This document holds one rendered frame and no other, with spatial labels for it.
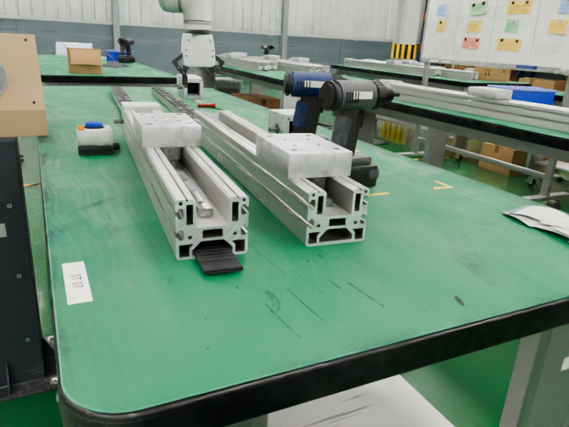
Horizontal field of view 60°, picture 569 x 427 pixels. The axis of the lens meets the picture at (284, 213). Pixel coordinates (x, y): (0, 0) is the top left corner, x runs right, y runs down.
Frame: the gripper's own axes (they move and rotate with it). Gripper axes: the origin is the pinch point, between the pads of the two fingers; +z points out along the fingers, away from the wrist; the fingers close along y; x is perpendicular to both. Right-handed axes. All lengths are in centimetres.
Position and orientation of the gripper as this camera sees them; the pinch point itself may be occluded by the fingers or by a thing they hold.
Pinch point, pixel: (198, 83)
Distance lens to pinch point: 164.5
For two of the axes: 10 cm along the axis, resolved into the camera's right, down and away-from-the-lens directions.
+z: -0.4, 9.4, 3.4
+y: -9.2, 1.0, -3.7
